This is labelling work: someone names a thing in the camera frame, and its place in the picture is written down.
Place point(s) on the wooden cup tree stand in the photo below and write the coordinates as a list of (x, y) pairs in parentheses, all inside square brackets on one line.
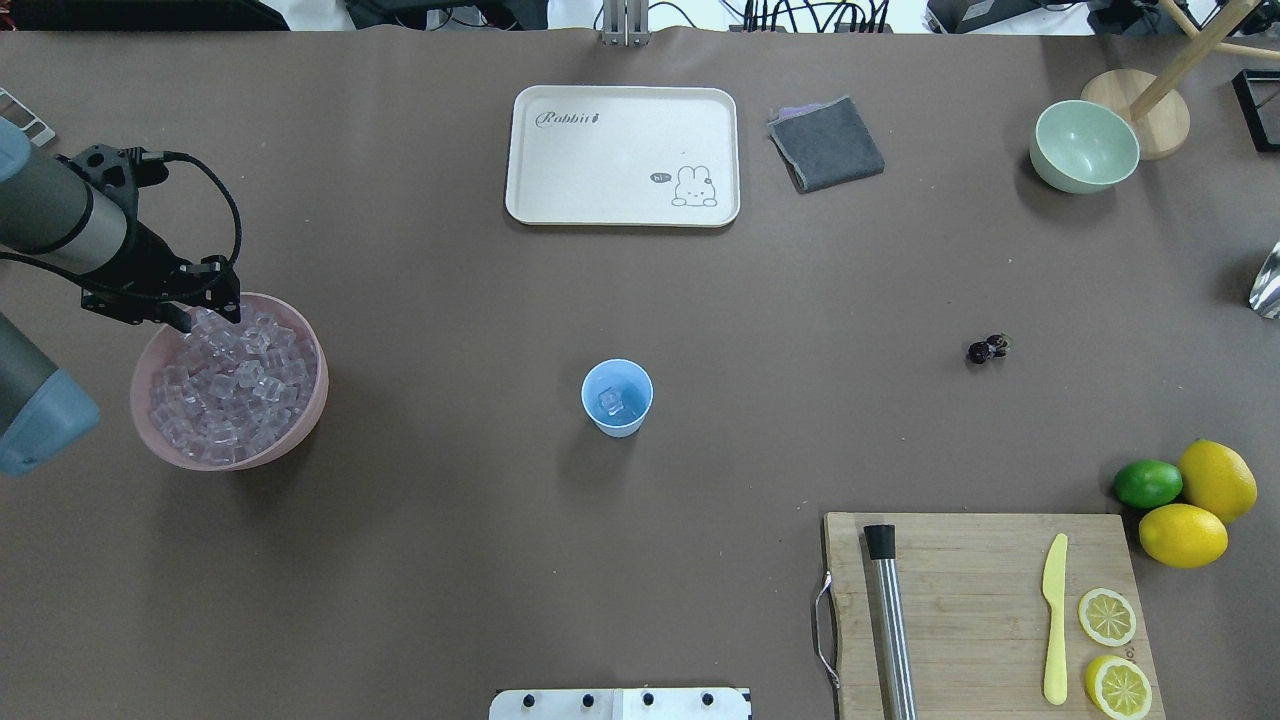
[(1152, 105)]

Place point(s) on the yellow lemon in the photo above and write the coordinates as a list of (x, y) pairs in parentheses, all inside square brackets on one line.
[(1183, 536), (1217, 479)]

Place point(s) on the yellow lemon upper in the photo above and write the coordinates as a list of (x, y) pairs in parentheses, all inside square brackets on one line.
[(1183, 536)]

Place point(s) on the mint green bowl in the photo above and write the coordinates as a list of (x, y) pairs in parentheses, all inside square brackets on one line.
[(1082, 147)]

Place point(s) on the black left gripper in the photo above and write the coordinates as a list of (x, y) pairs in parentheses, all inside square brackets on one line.
[(150, 262)]

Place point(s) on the lemon half upper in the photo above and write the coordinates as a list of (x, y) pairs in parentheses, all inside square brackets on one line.
[(1118, 688)]

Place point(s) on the ice cube in cup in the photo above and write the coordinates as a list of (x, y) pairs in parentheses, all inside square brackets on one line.
[(611, 402)]

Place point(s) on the green lime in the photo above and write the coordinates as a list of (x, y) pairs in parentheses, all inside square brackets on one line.
[(1147, 484)]

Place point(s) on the grey folded cloth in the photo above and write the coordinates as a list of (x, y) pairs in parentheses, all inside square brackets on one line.
[(825, 143)]

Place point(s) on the aluminium frame post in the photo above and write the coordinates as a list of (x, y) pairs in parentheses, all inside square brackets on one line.
[(625, 23)]

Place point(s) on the lemon half lower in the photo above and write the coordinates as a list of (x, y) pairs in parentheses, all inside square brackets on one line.
[(1107, 617)]

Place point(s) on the steel muddler black tip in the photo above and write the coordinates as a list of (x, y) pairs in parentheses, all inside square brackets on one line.
[(893, 646)]

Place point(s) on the yellow lemon lower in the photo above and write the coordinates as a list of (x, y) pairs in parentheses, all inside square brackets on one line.
[(1217, 479)]

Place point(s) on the light blue plastic cup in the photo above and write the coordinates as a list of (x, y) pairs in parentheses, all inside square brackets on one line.
[(637, 388)]

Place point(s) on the bamboo cutting board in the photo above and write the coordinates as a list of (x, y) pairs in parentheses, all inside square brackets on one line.
[(976, 620)]

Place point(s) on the cream rabbit serving tray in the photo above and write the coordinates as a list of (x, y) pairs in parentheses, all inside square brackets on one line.
[(624, 155)]

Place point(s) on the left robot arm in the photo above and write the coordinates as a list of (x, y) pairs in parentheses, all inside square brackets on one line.
[(78, 219)]

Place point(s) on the steel ice scoop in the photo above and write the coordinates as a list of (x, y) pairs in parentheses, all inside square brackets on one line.
[(1264, 296)]

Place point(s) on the pile of ice cubes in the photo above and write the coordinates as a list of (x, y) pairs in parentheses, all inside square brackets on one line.
[(232, 389)]

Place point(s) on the yellow plastic knife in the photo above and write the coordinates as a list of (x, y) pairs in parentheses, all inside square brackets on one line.
[(1053, 579)]

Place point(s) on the dark cherries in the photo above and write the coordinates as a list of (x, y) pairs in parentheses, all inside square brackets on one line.
[(996, 346)]

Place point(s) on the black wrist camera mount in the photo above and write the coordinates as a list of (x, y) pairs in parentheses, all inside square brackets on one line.
[(119, 173)]

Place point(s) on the pink bowl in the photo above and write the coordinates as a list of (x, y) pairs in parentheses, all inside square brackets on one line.
[(165, 345)]

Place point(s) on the lemon half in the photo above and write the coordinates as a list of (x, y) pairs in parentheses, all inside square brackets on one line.
[(1107, 617), (1118, 688)]

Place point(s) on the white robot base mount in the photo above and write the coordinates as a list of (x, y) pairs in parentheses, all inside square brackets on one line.
[(623, 703)]

